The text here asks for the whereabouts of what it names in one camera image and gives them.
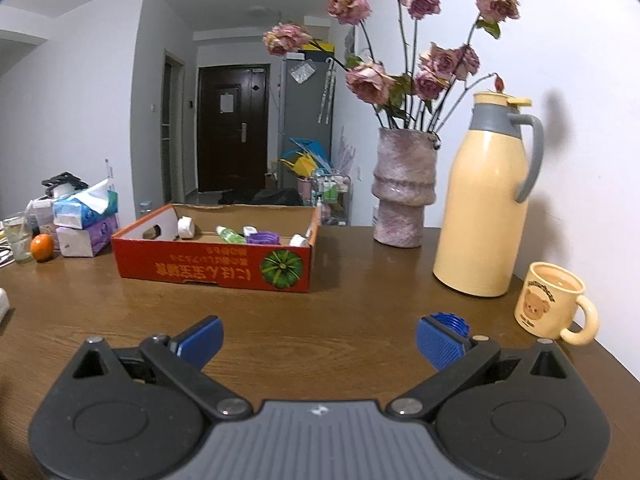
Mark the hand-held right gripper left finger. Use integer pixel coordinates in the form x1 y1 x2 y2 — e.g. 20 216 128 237
65 315 252 421

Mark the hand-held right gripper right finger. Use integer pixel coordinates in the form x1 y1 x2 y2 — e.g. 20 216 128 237
385 315 582 421

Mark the red cardboard box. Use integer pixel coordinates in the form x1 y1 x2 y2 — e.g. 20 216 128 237
111 203 321 294

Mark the green spray bottle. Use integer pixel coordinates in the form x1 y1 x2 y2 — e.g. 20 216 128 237
216 225 247 245

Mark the yellow bear print mug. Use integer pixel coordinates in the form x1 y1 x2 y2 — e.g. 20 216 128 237
514 261 600 346

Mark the yellow thermos jug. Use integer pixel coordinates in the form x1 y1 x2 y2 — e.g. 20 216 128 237
432 91 545 297

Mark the purple white tissue pack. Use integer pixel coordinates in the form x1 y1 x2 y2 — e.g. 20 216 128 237
55 214 120 259

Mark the black floor bag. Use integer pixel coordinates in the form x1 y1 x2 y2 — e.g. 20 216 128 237
218 187 305 207

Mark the mottled ceramic vase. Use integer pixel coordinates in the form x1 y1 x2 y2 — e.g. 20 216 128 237
371 127 441 249

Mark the blue tissue pack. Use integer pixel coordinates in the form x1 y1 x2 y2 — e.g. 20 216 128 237
52 178 120 230

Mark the orange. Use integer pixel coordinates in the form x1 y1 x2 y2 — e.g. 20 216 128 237
30 234 55 263

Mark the metal trolley rack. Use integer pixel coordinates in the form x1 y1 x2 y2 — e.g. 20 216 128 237
310 170 354 226

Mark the clear food container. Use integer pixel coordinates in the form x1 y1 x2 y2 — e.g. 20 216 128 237
27 199 56 236

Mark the clear glass cup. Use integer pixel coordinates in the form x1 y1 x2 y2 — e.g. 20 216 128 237
2 214 35 264

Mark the blue yellow bag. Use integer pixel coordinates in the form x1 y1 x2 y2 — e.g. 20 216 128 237
278 137 331 179

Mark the dark wooden door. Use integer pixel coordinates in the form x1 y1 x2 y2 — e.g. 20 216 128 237
197 65 271 194

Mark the grey side door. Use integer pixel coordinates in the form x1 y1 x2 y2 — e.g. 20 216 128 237
160 50 186 206

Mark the grey refrigerator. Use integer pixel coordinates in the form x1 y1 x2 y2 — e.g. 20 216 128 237
277 55 334 186

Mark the dried pink rose bouquet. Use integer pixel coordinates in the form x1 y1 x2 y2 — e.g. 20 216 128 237
263 0 521 134

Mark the purple wall decoration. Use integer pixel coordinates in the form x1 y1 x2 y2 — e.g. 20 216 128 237
335 127 357 176

